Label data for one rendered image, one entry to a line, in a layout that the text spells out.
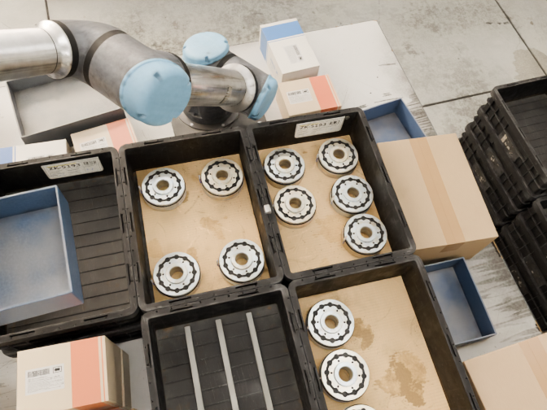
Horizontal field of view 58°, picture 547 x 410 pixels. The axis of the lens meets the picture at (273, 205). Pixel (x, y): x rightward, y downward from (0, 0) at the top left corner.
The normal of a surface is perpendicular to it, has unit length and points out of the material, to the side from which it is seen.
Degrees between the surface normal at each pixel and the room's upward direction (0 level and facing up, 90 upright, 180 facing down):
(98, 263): 0
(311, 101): 0
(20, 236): 1
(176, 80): 83
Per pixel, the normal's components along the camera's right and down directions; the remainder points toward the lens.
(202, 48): -0.03, -0.56
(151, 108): 0.75, 0.57
